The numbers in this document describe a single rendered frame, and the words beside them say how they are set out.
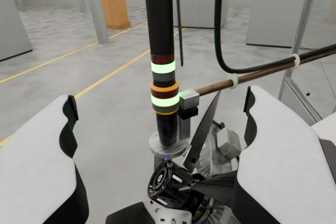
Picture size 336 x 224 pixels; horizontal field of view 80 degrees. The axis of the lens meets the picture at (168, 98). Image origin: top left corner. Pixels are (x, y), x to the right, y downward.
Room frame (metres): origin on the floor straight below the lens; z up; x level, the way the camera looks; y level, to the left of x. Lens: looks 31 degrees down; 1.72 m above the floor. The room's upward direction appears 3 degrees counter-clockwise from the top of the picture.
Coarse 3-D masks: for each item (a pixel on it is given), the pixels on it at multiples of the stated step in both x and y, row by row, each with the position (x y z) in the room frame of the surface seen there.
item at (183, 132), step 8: (184, 88) 0.30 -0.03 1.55; (184, 96) 0.28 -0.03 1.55; (192, 96) 0.28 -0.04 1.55; (184, 104) 0.27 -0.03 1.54; (192, 104) 0.28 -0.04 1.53; (184, 112) 0.26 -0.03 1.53; (192, 112) 0.27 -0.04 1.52; (184, 120) 0.27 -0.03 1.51; (184, 128) 0.27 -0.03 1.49; (152, 136) 0.28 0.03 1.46; (184, 136) 0.27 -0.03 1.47; (152, 144) 0.26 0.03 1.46; (160, 144) 0.26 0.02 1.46; (176, 144) 0.26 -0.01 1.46; (184, 144) 0.26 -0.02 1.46; (152, 152) 0.25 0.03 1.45; (160, 152) 0.24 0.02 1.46; (168, 152) 0.24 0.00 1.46; (176, 152) 0.24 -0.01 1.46
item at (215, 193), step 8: (216, 176) 0.29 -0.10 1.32; (224, 176) 0.27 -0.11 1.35; (232, 176) 0.25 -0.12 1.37; (200, 184) 0.28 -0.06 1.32; (208, 184) 0.26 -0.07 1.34; (216, 184) 0.25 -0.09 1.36; (224, 184) 0.24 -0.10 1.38; (232, 184) 0.22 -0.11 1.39; (200, 192) 0.25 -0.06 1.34; (208, 192) 0.23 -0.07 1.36; (216, 192) 0.22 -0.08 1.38; (224, 192) 0.21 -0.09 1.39; (224, 200) 0.19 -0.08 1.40
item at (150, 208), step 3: (147, 198) 0.38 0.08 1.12; (144, 201) 0.37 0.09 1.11; (147, 201) 0.37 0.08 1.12; (153, 201) 0.36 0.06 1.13; (144, 204) 0.37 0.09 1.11; (147, 204) 0.36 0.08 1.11; (150, 204) 0.36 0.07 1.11; (153, 204) 0.36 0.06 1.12; (156, 204) 0.36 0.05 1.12; (147, 207) 0.36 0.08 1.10; (150, 207) 0.36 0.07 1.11; (153, 207) 0.35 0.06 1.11; (156, 207) 0.35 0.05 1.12; (159, 207) 0.35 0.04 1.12; (162, 207) 0.34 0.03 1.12; (147, 210) 0.35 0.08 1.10; (150, 210) 0.35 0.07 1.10; (153, 210) 0.35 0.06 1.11; (150, 213) 0.34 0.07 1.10; (153, 213) 0.34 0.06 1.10; (156, 213) 0.34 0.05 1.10; (153, 216) 0.34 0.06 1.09; (153, 219) 0.33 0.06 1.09
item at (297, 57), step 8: (216, 0) 0.31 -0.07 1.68; (216, 8) 0.31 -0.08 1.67; (216, 16) 0.31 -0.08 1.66; (216, 24) 0.31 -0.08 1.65; (216, 32) 0.31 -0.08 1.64; (216, 40) 0.31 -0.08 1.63; (216, 48) 0.31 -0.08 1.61; (320, 48) 0.43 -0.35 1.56; (328, 48) 0.44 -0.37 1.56; (216, 56) 0.31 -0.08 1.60; (296, 56) 0.39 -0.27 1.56; (304, 56) 0.40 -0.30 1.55; (224, 64) 0.31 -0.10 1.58; (264, 64) 0.36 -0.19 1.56; (272, 64) 0.36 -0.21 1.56; (296, 64) 0.39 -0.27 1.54; (232, 72) 0.32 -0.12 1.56; (240, 72) 0.33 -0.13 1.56; (248, 72) 0.34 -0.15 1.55; (232, 88) 0.32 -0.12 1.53
